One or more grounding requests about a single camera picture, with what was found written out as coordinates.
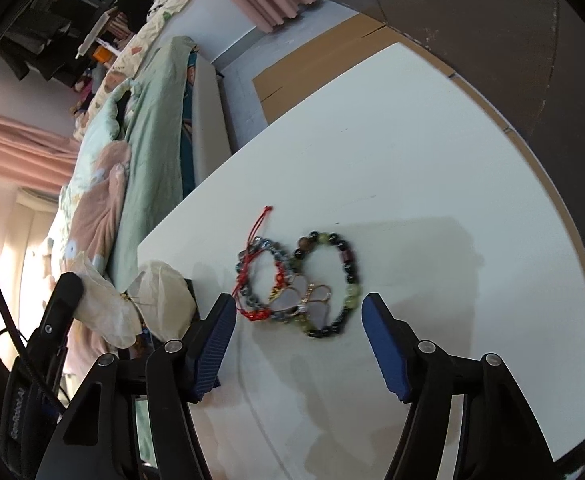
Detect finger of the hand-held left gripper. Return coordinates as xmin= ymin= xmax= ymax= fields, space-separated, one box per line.
xmin=25 ymin=272 xmax=84 ymax=363

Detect grey bead bracelet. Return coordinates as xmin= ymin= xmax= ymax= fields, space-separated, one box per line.
xmin=236 ymin=236 xmax=301 ymax=322

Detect green blanket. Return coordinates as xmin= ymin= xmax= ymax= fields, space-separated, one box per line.
xmin=108 ymin=35 xmax=196 ymax=287

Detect dark and green bead bracelet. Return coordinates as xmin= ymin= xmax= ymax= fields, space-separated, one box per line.
xmin=292 ymin=230 xmax=363 ymax=340

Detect black hanging clothes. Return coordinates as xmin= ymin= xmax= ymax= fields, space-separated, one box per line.
xmin=0 ymin=0 xmax=104 ymax=82

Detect red cord bracelet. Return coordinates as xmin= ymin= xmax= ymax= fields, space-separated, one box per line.
xmin=232 ymin=205 xmax=292 ymax=322

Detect cream floral bed sheet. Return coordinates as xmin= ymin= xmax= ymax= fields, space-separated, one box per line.
xmin=72 ymin=0 xmax=209 ymax=128

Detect pale green and pink quilt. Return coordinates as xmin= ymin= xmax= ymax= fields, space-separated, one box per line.
xmin=46 ymin=79 xmax=142 ymax=368

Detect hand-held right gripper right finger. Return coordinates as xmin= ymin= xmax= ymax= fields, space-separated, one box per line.
xmin=361 ymin=292 xmax=557 ymax=480

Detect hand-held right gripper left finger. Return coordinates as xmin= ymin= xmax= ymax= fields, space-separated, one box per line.
xmin=35 ymin=293 xmax=238 ymax=480

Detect grey mattress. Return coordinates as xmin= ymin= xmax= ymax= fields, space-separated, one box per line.
xmin=191 ymin=51 xmax=234 ymax=197

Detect white cloth pouch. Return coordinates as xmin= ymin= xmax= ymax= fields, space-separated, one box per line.
xmin=74 ymin=250 xmax=199 ymax=349

